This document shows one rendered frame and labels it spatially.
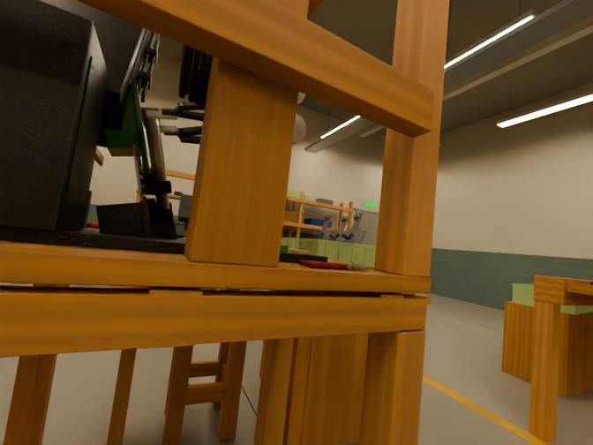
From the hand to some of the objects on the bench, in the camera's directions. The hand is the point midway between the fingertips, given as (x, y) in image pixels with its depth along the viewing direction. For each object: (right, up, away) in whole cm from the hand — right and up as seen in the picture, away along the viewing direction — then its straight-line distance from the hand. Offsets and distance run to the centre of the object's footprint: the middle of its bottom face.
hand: (161, 122), depth 70 cm
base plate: (-16, -29, -11) cm, 35 cm away
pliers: (+43, -35, -13) cm, 57 cm away
